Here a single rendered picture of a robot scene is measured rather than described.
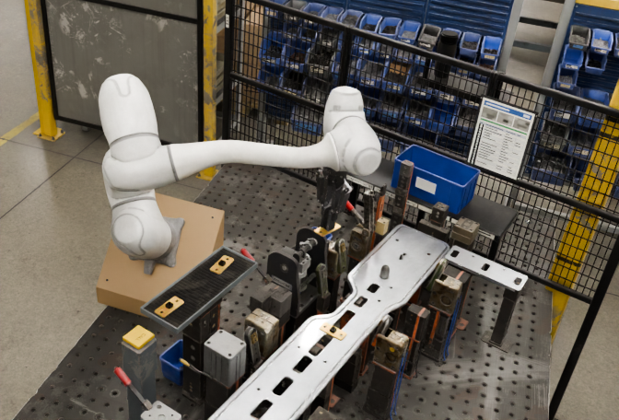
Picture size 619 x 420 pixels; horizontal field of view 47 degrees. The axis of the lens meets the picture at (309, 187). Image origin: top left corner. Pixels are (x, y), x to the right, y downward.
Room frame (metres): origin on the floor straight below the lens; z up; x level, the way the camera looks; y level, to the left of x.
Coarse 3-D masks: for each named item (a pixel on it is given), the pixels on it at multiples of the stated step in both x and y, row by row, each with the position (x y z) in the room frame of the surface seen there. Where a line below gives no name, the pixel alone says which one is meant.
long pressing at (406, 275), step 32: (384, 256) 2.04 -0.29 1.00; (416, 256) 2.06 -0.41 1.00; (352, 288) 1.84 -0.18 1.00; (384, 288) 1.86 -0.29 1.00; (416, 288) 1.89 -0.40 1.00; (320, 320) 1.68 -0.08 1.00; (352, 320) 1.69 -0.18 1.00; (288, 352) 1.53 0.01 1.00; (352, 352) 1.56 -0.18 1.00; (256, 384) 1.39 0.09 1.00; (320, 384) 1.42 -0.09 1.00; (224, 416) 1.27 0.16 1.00; (288, 416) 1.29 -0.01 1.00
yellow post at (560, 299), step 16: (608, 128) 2.31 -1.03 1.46; (592, 160) 2.32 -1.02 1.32; (608, 160) 2.30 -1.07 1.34; (608, 176) 2.29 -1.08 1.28; (592, 192) 2.30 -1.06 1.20; (608, 192) 2.29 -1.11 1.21; (576, 208) 2.32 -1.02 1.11; (576, 224) 2.31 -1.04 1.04; (592, 224) 2.28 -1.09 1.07; (576, 240) 2.30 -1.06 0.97; (560, 256) 2.32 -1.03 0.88; (576, 256) 2.29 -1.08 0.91; (560, 272) 2.31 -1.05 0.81; (560, 304) 2.29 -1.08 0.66; (560, 320) 2.31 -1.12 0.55
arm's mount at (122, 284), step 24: (168, 216) 2.12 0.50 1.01; (192, 216) 2.11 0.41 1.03; (216, 216) 2.10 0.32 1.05; (192, 240) 2.05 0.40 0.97; (216, 240) 2.06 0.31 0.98; (120, 264) 2.01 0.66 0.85; (144, 264) 2.01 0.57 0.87; (192, 264) 1.99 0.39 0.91; (120, 288) 1.95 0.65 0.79; (144, 288) 1.95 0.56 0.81
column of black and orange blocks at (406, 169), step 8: (408, 160) 2.40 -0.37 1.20; (408, 168) 2.36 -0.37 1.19; (400, 176) 2.37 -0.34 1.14; (408, 176) 2.36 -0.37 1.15; (400, 184) 2.37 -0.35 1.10; (408, 184) 2.37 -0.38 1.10; (400, 192) 2.37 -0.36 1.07; (408, 192) 2.39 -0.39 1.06; (400, 200) 2.37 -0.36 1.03; (400, 208) 2.36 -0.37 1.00; (392, 216) 2.37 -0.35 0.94; (400, 216) 2.36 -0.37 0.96; (392, 224) 2.37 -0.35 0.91
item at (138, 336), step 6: (132, 330) 1.39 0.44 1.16; (138, 330) 1.39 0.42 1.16; (144, 330) 1.40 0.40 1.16; (126, 336) 1.37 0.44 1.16; (132, 336) 1.37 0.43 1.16; (138, 336) 1.37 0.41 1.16; (144, 336) 1.37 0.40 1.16; (150, 336) 1.38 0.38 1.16; (126, 342) 1.36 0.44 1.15; (132, 342) 1.35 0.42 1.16; (138, 342) 1.35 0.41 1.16; (144, 342) 1.35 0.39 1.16; (138, 348) 1.34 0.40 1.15
